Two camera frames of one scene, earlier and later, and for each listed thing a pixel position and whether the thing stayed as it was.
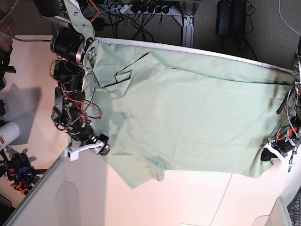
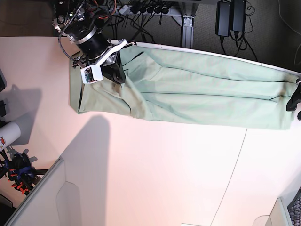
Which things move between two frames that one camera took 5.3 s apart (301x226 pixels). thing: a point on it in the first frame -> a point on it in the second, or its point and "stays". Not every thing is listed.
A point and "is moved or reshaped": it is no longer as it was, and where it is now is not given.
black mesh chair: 294,210 stays
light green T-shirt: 160,110 is moved or reshaped
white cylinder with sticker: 9,132 stays
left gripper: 99,141 -> 109,60
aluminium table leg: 188,31 stays
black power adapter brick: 223,18 stays
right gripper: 281,145 -> 295,99
